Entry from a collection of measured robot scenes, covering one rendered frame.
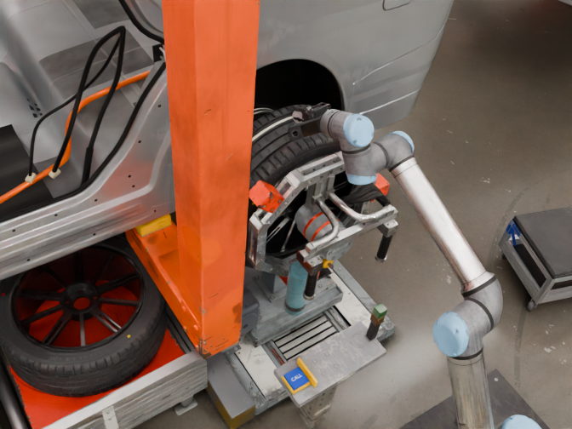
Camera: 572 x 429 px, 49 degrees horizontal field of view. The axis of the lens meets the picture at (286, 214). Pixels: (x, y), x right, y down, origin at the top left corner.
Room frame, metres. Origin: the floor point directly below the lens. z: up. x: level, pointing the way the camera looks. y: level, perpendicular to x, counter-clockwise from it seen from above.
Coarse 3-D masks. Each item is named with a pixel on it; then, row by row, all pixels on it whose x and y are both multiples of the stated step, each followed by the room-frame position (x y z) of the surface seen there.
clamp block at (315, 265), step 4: (300, 248) 1.36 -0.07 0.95; (304, 248) 1.37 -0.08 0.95; (296, 256) 1.35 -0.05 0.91; (316, 256) 1.34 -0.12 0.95; (300, 260) 1.33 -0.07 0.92; (308, 260) 1.31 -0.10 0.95; (312, 260) 1.32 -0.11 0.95; (316, 260) 1.32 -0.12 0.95; (320, 260) 1.32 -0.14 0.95; (304, 264) 1.32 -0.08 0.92; (308, 264) 1.30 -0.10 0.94; (312, 264) 1.30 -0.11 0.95; (316, 264) 1.30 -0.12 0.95; (320, 264) 1.31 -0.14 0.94; (308, 268) 1.30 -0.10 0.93; (312, 268) 1.29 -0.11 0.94; (316, 268) 1.30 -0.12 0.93; (320, 268) 1.31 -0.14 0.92; (308, 272) 1.30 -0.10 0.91; (312, 272) 1.29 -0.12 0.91; (316, 272) 1.30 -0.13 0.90
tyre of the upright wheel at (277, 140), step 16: (272, 112) 1.79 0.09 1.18; (288, 112) 1.80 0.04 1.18; (256, 128) 1.72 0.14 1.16; (272, 128) 1.71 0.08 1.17; (288, 128) 1.72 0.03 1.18; (256, 144) 1.65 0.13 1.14; (272, 144) 1.64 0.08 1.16; (288, 144) 1.64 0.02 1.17; (304, 144) 1.64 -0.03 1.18; (320, 144) 1.66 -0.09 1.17; (336, 144) 1.71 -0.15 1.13; (256, 160) 1.59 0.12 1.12; (272, 160) 1.57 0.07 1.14; (288, 160) 1.58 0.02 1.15; (304, 160) 1.62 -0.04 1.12; (256, 176) 1.53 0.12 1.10; (272, 176) 1.54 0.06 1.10; (272, 256) 1.57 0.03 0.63; (288, 256) 1.62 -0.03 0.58
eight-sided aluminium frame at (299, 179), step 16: (320, 160) 1.63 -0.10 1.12; (336, 160) 1.66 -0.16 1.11; (288, 176) 1.54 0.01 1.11; (304, 176) 1.54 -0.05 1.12; (320, 176) 1.58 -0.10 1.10; (288, 192) 1.49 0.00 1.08; (368, 208) 1.75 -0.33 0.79; (256, 224) 1.43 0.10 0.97; (352, 224) 1.71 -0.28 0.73; (256, 240) 1.41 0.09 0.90; (256, 256) 1.41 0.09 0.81; (320, 256) 1.62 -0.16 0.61; (272, 272) 1.46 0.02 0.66; (288, 272) 1.51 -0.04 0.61
